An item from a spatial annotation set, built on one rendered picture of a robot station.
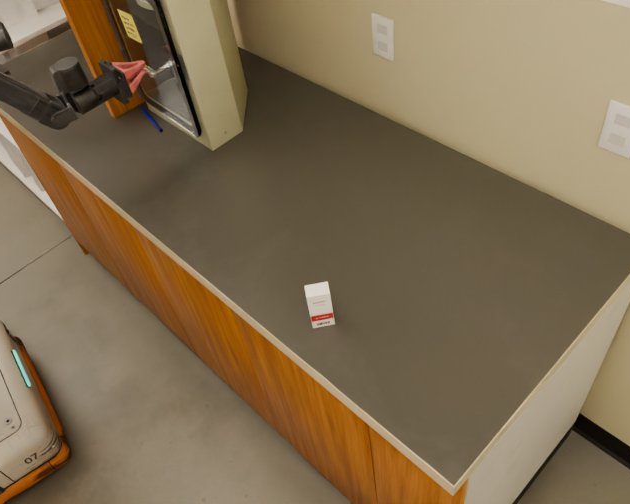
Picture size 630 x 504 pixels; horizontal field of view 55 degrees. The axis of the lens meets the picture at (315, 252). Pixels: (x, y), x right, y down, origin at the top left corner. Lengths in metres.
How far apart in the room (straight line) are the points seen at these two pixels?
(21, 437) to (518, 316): 1.58
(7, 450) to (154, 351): 0.64
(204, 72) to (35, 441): 1.28
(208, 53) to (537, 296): 0.97
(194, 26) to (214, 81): 0.16
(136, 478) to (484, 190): 1.50
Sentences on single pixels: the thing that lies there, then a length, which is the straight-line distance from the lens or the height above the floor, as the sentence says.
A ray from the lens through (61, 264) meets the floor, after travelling 3.02.
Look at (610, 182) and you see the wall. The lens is 1.48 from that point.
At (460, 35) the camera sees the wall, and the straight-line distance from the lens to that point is 1.50.
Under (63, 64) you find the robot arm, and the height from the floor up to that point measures 1.30.
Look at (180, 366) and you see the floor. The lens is 2.45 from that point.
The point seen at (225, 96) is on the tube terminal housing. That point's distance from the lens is 1.70.
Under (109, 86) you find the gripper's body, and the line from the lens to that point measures 1.60.
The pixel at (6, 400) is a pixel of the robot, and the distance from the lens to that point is 2.31.
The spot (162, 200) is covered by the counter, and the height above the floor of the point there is 0.94.
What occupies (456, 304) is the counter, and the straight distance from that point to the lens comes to 1.30.
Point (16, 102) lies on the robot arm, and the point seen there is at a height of 1.27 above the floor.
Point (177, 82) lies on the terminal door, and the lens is 1.63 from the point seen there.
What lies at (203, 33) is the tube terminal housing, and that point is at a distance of 1.59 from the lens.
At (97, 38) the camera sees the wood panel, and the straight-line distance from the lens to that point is 1.89.
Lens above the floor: 1.99
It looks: 48 degrees down
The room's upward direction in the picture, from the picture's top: 10 degrees counter-clockwise
